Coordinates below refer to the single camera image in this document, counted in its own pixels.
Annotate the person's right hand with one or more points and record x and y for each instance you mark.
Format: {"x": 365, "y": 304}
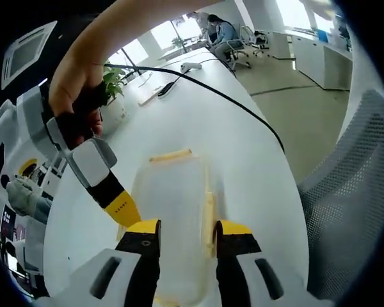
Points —
{"x": 67, "y": 92}

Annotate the black device on table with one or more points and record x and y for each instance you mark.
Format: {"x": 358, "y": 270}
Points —
{"x": 165, "y": 90}

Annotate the white office chair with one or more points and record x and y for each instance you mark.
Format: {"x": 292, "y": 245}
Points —
{"x": 249, "y": 41}

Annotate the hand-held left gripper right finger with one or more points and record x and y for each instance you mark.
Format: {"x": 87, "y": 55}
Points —
{"x": 240, "y": 256}

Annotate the white cabinet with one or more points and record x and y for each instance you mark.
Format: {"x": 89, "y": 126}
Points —
{"x": 320, "y": 60}

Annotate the green potted plant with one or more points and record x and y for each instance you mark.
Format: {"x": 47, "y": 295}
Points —
{"x": 113, "y": 83}

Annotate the computer monitor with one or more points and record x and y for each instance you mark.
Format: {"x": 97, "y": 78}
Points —
{"x": 8, "y": 224}

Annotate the grey mesh office chair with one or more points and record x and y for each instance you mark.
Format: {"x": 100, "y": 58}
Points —
{"x": 352, "y": 198}

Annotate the clear box with yellow buckle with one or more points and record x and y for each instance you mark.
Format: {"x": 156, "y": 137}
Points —
{"x": 176, "y": 217}

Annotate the white handheld device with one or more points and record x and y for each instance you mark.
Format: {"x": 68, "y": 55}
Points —
{"x": 190, "y": 66}

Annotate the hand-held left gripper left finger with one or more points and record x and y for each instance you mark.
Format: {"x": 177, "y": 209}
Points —
{"x": 137, "y": 256}

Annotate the ceiling air conditioner unit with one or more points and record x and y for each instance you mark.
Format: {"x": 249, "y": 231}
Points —
{"x": 25, "y": 54}

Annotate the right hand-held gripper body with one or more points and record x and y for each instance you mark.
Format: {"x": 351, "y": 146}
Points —
{"x": 22, "y": 121}

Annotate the white plant pot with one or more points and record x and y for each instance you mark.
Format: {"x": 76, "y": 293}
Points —
{"x": 116, "y": 115}

